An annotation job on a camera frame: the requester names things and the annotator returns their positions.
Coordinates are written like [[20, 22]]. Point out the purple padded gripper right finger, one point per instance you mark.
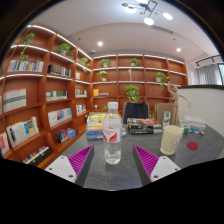
[[152, 167]]

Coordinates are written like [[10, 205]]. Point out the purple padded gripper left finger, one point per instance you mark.
[[73, 168]]

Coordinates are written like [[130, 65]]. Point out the clear plastic water bottle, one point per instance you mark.
[[112, 134]]

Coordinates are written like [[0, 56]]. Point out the cream ceramic cup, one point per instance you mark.
[[170, 139]]

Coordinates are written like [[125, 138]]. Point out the stack of dark books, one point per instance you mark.
[[143, 126]]

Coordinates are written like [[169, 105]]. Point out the red round coaster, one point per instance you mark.
[[192, 145]]

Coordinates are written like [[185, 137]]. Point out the stack of colourful books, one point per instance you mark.
[[94, 126]]

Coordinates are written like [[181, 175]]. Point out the green and white carton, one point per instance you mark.
[[166, 119]]

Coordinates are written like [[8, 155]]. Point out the dark office chair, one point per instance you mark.
[[135, 110]]

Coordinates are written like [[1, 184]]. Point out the wooden artist mannequin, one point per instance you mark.
[[176, 95]]

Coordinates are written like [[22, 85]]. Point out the potted green plant centre shelf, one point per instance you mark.
[[132, 92]]

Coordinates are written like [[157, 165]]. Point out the grey window curtain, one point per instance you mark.
[[209, 75]]

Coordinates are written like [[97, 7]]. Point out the ceiling chandelier lamp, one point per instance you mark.
[[146, 8]]

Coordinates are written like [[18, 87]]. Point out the wooden bookshelf wall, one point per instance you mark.
[[60, 91]]

